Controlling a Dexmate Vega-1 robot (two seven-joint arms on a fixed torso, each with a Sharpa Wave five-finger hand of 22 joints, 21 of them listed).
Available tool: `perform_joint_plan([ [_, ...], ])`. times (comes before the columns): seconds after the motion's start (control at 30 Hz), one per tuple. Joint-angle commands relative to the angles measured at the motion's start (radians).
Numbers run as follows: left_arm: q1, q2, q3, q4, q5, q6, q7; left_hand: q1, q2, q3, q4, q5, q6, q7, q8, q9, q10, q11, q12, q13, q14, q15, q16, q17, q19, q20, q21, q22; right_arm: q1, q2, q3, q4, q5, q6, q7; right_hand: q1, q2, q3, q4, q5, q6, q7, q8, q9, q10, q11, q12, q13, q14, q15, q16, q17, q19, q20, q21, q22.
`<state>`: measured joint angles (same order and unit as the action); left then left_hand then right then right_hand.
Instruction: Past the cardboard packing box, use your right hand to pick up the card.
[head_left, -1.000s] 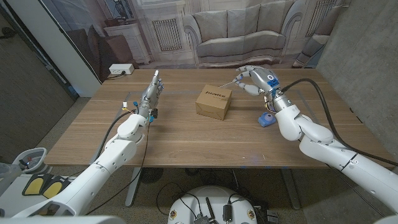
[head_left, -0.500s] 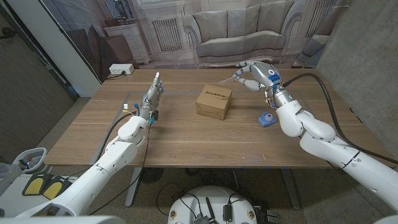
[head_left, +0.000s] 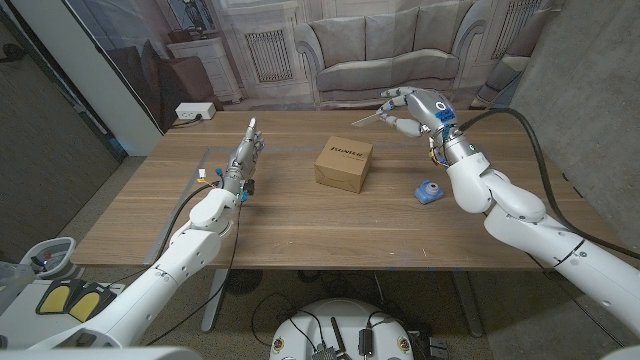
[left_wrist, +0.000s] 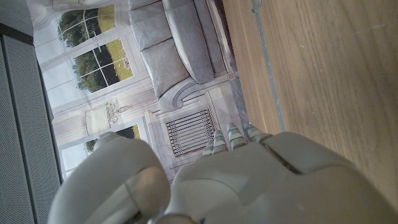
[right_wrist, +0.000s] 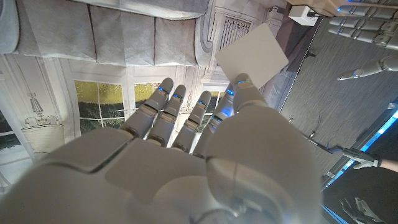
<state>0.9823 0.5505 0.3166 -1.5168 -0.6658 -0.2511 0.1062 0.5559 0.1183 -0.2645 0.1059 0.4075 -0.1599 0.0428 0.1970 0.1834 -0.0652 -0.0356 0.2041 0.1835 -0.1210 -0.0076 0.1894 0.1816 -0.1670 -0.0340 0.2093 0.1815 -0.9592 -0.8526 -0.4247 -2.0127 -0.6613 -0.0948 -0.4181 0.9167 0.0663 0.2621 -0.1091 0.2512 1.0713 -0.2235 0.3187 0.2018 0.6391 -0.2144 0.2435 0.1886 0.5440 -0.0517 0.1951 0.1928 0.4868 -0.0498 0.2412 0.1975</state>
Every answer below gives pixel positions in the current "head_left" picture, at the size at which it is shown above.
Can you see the white card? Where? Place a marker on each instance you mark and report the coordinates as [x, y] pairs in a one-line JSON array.
[[369, 119]]

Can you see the grey white headset device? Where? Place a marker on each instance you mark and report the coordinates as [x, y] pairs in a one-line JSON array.
[[55, 250]]

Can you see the black power adapter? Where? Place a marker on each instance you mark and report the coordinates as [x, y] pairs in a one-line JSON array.
[[365, 342]]

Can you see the blue toy camera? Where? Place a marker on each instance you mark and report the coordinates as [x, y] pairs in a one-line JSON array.
[[429, 193]]

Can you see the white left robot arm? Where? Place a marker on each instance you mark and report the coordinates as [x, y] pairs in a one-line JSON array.
[[175, 257]]

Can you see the brown cardboard packing box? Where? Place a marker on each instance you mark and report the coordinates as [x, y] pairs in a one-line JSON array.
[[342, 165]]

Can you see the grey table leg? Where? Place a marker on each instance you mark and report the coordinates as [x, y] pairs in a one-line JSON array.
[[470, 305], [214, 300]]

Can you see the printed living room backdrop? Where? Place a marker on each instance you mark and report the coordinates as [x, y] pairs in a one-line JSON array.
[[390, 50]]

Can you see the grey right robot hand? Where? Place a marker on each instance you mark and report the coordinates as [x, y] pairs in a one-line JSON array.
[[430, 112]]

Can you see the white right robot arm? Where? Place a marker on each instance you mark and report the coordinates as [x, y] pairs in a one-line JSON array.
[[575, 250]]

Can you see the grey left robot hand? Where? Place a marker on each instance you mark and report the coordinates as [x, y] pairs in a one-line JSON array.
[[242, 160]]

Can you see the black antenna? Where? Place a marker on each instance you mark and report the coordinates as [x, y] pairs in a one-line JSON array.
[[339, 340]]

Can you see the yellow black foot pedal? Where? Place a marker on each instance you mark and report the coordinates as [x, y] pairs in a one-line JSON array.
[[86, 304], [52, 299]]

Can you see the white power strip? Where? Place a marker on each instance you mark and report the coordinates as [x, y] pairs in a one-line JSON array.
[[194, 110]]

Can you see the black round floor fan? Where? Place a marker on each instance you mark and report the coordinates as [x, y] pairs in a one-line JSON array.
[[242, 282]]

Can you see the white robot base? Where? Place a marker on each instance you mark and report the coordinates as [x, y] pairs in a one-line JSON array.
[[340, 320]]

